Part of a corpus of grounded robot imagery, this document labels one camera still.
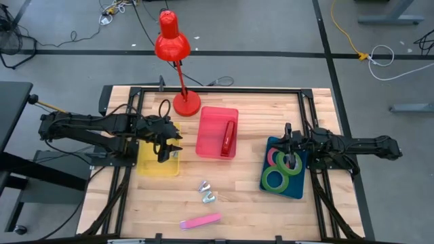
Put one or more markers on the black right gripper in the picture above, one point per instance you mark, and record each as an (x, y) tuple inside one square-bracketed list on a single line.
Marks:
[(300, 145)]

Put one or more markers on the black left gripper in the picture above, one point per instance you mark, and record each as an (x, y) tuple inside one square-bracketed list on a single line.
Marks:
[(159, 132)]

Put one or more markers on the pink tape roll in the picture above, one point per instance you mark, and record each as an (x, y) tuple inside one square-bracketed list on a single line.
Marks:
[(270, 157)]

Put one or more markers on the green tape roll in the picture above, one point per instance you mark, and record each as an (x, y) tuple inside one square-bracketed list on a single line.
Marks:
[(278, 165), (275, 190)]

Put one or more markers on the purple staple remover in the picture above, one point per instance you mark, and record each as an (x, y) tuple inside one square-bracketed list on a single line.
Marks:
[(202, 189)]

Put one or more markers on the red stapler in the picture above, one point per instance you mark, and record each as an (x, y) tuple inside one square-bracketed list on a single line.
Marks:
[(228, 139)]

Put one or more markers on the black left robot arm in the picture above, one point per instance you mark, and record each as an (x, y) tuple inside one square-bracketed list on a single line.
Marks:
[(84, 130)]

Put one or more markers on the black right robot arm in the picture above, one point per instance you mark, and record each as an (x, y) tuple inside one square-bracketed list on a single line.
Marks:
[(366, 147)]

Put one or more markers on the pink and white stapler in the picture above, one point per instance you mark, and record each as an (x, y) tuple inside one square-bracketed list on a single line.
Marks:
[(203, 221)]

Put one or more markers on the yellow plastic tray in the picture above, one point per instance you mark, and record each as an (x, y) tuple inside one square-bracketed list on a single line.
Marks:
[(152, 167)]

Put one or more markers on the pink plastic tray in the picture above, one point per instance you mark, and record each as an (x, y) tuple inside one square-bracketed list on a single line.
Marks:
[(210, 135)]

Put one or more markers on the blue plastic tray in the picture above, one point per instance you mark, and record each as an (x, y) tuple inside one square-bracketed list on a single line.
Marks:
[(295, 189)]

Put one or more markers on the red desk lamp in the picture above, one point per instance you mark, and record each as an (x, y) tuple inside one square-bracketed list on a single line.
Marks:
[(172, 44)]

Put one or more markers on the grey desk foot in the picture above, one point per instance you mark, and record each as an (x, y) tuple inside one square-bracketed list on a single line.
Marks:
[(413, 107)]

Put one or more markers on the black side table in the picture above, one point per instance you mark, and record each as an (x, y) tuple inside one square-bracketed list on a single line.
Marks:
[(13, 101)]

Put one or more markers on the grey desk base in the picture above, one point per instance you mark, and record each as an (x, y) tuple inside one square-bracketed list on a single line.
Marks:
[(390, 19)]

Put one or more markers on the black floor fan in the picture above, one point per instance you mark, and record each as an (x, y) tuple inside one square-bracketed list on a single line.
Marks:
[(8, 40)]

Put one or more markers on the black aluminium table frame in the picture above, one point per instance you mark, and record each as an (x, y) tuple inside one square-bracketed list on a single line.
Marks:
[(220, 90)]

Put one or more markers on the black table corner bracket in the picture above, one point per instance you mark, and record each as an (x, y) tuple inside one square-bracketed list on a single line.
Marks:
[(105, 100)]

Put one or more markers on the grey metal base plate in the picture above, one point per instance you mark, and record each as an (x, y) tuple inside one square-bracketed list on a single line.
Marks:
[(51, 194)]

